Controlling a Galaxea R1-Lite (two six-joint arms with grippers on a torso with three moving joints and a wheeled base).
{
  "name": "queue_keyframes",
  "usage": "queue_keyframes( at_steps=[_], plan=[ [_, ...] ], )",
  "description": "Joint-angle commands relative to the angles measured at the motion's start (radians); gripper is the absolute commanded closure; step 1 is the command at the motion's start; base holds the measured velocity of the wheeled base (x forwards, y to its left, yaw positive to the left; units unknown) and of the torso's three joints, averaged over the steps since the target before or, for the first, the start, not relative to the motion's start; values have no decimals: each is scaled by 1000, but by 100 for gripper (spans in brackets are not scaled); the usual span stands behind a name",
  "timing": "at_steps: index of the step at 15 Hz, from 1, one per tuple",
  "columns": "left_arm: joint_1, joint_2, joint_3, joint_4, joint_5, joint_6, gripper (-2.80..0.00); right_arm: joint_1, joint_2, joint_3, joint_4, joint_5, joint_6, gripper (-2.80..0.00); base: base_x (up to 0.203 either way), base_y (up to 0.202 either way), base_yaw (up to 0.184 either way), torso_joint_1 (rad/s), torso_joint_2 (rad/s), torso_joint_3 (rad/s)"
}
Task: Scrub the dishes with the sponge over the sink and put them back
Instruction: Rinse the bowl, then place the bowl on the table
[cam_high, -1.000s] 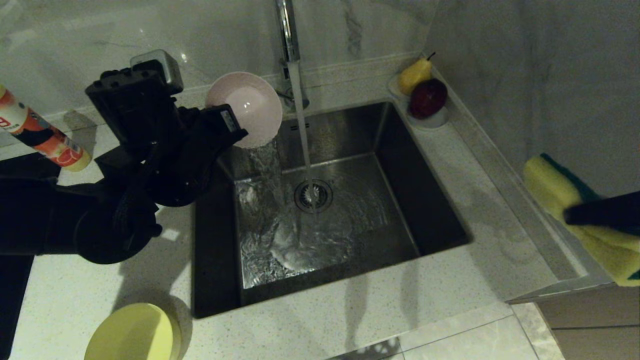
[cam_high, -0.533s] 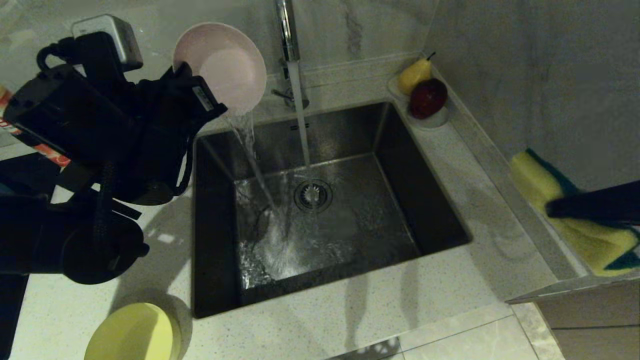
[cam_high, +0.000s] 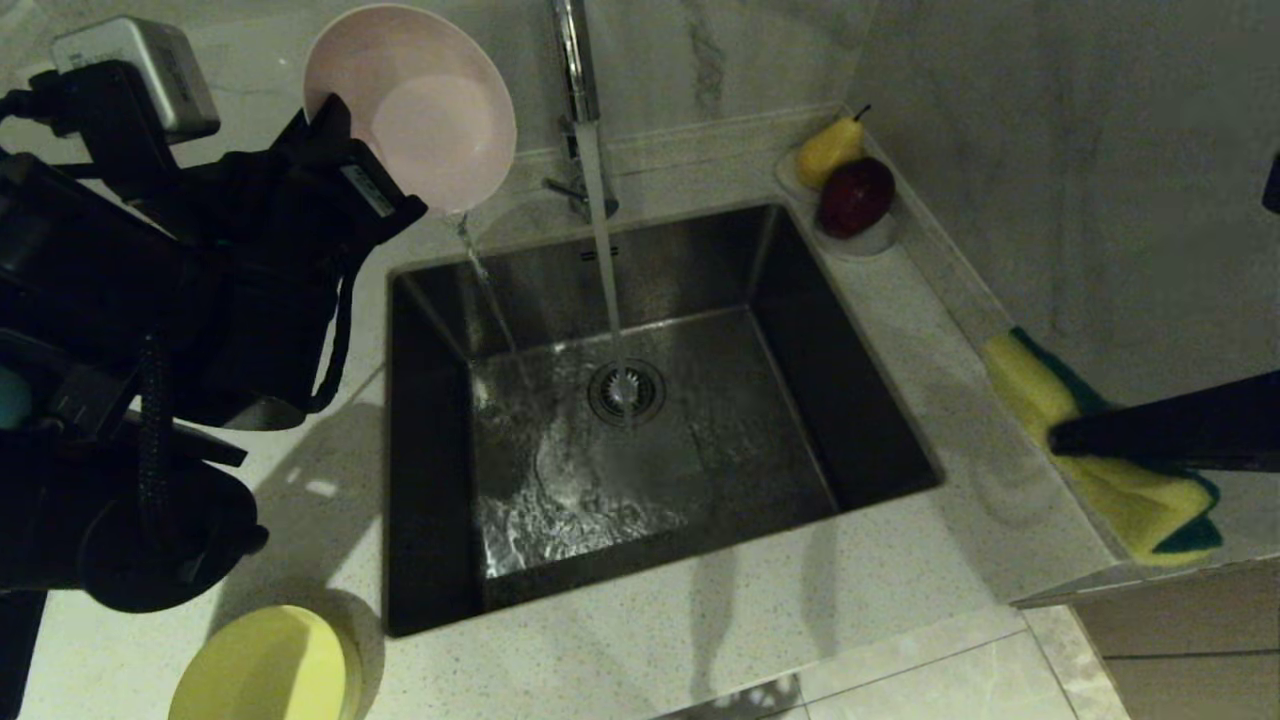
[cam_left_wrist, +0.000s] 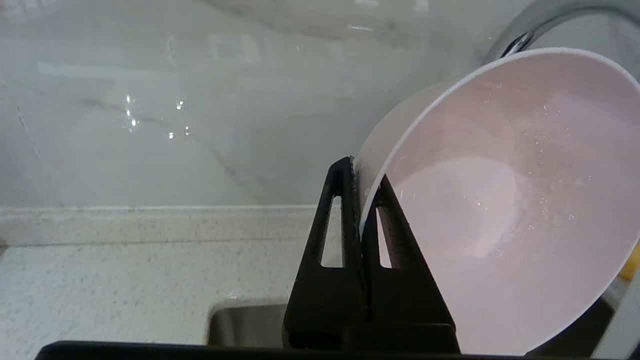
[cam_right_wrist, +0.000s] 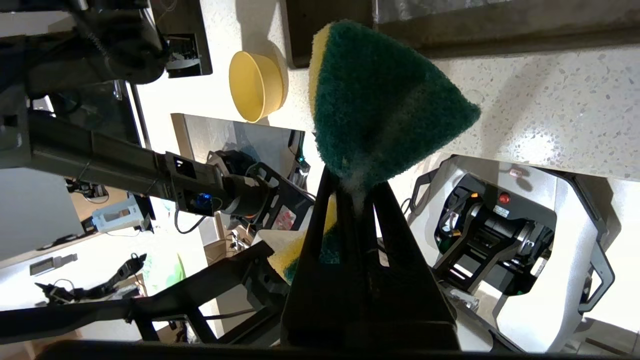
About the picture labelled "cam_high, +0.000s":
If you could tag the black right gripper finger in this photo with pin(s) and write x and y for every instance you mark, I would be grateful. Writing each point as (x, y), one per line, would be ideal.
(1180, 430)

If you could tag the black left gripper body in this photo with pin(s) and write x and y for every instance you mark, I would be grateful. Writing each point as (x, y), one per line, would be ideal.
(300, 220)

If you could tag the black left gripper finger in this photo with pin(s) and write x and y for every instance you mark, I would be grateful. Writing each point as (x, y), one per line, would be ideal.
(328, 120)

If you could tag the green and yellow sponge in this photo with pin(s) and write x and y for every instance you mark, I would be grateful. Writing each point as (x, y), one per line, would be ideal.
(1140, 500)

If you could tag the pink plastic bowl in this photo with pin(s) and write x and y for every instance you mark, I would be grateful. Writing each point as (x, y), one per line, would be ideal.
(430, 120)

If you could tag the blue plastic bowl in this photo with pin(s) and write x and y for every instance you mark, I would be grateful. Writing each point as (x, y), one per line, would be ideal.
(10, 398)

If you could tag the yellow plastic bowl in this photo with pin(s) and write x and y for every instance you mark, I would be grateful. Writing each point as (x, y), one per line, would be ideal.
(265, 670)

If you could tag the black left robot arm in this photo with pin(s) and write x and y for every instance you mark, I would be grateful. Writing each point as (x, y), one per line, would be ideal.
(100, 300)

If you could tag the chrome sink faucet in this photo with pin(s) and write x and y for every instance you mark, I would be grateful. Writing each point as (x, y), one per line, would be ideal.
(575, 60)

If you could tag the stainless steel sink basin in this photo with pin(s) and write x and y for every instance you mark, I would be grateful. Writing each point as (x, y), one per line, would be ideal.
(750, 470)

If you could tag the beige wooden cabinet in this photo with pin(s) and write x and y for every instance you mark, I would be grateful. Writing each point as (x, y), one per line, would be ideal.
(1200, 640)

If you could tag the small white dish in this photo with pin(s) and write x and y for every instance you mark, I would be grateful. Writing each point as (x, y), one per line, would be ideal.
(870, 243)

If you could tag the round metal drain strainer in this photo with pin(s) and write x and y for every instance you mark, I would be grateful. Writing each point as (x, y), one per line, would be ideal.
(626, 392)

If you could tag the dark red apple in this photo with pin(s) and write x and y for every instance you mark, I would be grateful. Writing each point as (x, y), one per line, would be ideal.
(855, 198)

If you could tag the yellow pear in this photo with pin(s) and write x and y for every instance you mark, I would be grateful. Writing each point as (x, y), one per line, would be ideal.
(828, 155)

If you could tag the black induction cooktop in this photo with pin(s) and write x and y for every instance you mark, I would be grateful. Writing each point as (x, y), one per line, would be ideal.
(15, 660)

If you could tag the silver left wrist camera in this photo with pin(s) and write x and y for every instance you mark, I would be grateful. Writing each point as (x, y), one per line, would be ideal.
(165, 75)

